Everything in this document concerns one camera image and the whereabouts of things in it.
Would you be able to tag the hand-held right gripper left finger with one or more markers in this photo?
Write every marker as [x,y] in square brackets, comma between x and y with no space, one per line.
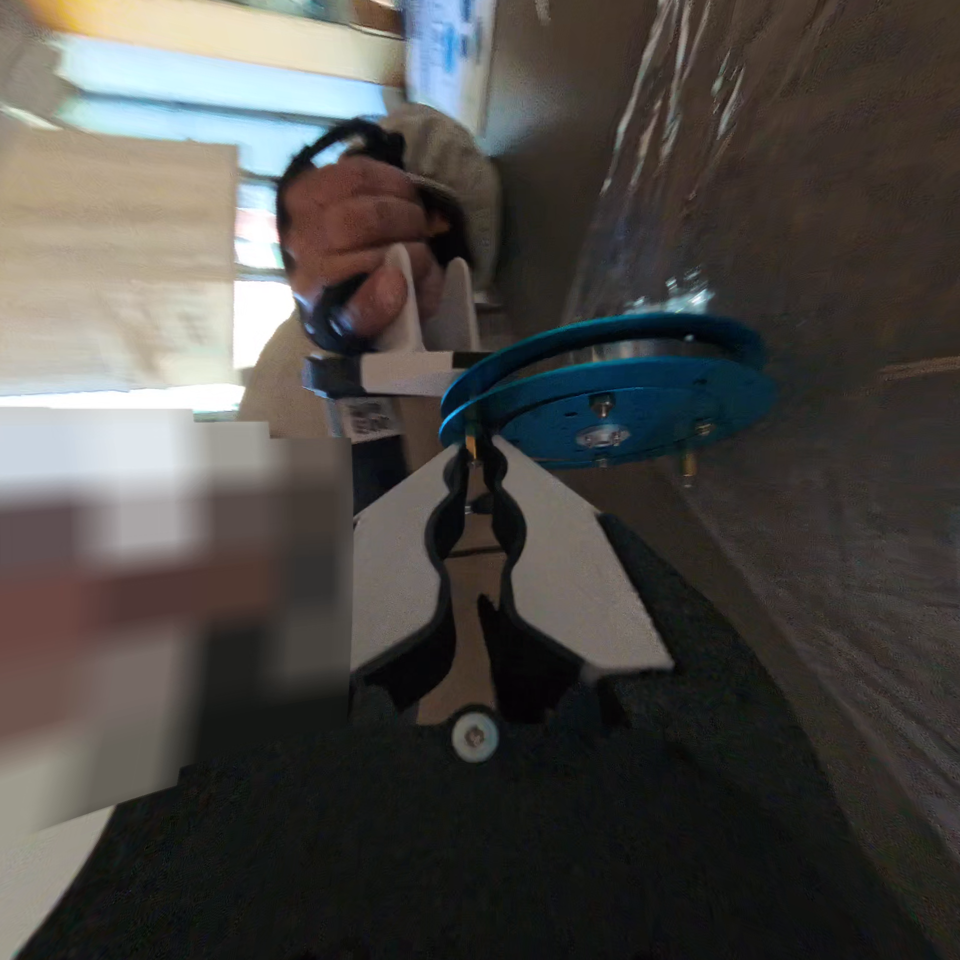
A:
[390,592]

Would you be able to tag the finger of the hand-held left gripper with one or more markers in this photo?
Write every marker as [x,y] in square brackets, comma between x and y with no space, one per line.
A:
[405,373]
[456,315]

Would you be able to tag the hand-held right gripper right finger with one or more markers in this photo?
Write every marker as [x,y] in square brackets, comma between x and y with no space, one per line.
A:
[577,592]

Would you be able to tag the blue round turntable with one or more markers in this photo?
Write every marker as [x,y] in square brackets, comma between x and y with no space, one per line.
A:
[675,390]

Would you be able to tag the beige roller blind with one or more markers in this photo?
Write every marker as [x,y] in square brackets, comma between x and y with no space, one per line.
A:
[112,262]

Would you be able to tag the white instruction sheet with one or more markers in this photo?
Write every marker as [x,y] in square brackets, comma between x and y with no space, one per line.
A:
[450,52]

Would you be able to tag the clear plastic bag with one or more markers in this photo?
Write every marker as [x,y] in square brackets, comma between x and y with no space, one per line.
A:
[787,187]

